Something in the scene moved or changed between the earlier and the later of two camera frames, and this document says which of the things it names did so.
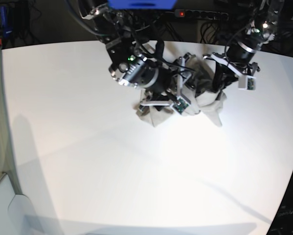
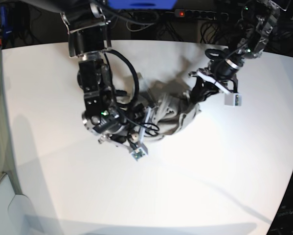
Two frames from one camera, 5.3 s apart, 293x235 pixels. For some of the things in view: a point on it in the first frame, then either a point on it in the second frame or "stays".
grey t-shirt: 207,96 to 169,103
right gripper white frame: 240,71 to 202,89
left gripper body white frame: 183,75 to 131,146
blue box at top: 141,4 stays
